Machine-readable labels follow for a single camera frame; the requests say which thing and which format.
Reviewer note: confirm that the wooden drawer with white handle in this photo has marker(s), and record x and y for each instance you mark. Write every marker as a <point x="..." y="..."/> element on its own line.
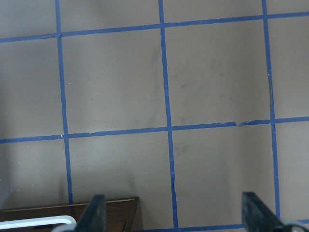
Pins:
<point x="66" y="223"/>

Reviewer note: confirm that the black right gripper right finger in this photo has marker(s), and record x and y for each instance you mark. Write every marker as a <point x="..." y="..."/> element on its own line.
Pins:
<point x="256" y="216"/>

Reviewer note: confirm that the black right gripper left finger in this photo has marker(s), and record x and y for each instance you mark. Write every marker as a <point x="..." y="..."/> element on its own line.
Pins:
<point x="94" y="217"/>

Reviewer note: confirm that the dark brown drawer cabinet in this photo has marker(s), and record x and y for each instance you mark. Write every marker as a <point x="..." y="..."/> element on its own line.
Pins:
<point x="123" y="215"/>

